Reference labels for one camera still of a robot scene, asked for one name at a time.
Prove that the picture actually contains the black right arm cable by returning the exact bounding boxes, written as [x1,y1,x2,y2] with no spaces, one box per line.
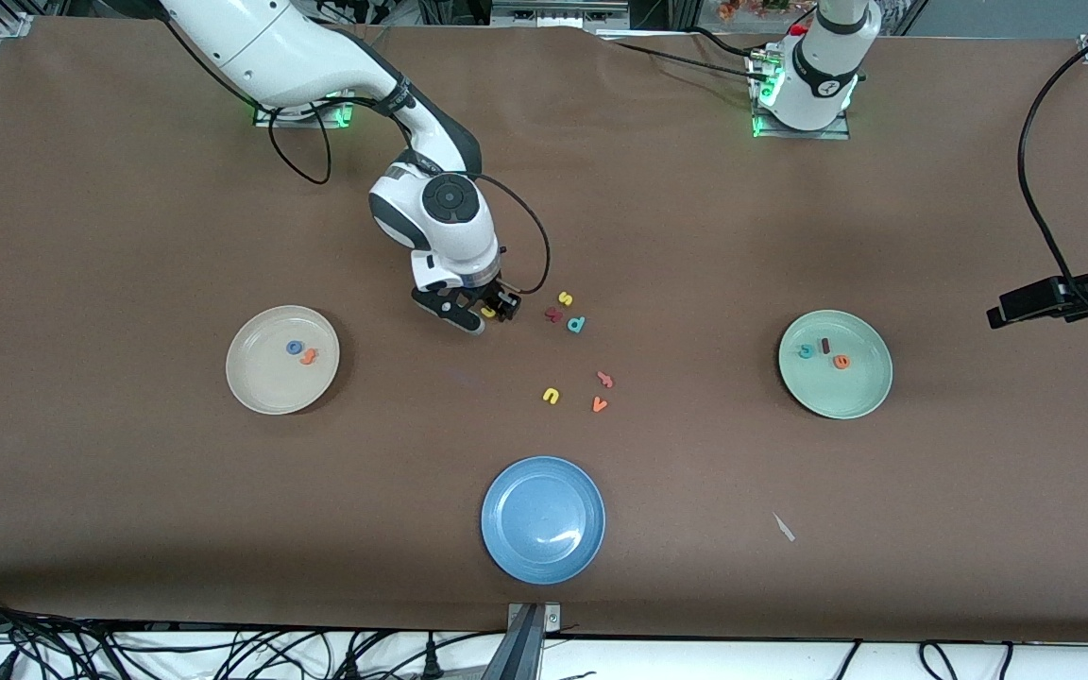
[268,94,552,296]

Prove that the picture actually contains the blue ceramic plate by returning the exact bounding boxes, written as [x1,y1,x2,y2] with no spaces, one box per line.
[481,456,606,586]

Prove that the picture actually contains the brown table cover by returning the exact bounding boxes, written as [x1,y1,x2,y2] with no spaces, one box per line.
[0,17,1088,643]

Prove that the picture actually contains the grey metal table bracket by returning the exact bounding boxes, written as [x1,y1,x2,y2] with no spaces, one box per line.
[506,603,562,680]

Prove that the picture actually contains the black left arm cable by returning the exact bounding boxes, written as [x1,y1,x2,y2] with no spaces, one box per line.
[1018,9,1088,330]

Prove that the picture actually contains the tangled black floor cables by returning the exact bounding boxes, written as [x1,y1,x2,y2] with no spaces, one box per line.
[0,587,507,680]

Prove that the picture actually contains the green ceramic plate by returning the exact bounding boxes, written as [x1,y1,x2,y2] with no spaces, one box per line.
[778,310,893,420]

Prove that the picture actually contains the grey power strip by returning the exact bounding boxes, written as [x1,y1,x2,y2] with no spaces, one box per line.
[490,0,630,27]

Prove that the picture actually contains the orange artificial flowers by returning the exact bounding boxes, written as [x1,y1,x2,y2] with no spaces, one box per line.
[716,0,795,22]

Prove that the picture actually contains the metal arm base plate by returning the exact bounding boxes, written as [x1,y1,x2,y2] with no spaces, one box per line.
[254,90,356,128]
[750,52,852,141]

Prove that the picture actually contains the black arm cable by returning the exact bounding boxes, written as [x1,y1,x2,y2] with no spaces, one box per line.
[1018,9,1088,330]
[268,94,552,296]

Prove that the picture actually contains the black table cable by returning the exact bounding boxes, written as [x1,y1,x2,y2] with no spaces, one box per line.
[686,26,762,60]
[601,38,776,86]

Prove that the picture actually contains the beige ceramic plate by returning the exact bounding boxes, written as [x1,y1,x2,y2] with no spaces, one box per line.
[226,305,341,416]

